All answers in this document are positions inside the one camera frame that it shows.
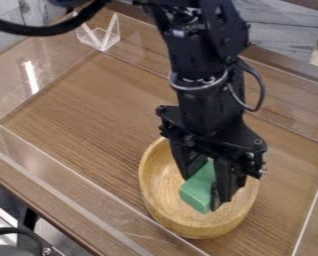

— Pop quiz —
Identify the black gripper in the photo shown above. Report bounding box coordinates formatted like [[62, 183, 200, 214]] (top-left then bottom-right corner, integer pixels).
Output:
[[156, 74, 267, 211]]

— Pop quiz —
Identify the green rectangular block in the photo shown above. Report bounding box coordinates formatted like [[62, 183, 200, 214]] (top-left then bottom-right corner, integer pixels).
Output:
[[179, 160, 216, 214]]

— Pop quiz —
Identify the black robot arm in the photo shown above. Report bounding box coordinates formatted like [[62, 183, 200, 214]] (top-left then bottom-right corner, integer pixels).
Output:
[[132, 0, 267, 211]]

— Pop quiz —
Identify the brown wooden bowl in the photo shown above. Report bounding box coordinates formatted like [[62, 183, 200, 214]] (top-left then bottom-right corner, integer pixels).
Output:
[[139, 137, 259, 239]]

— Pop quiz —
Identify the clear acrylic corner bracket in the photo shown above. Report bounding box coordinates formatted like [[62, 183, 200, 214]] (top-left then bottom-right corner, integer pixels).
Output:
[[74, 13, 120, 52]]

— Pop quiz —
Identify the black table leg bracket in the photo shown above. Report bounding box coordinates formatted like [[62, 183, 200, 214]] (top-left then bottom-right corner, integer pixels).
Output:
[[17, 207, 65, 256]]

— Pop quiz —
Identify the black cable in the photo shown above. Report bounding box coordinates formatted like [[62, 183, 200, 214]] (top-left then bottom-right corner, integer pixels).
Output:
[[0, 0, 109, 38]]

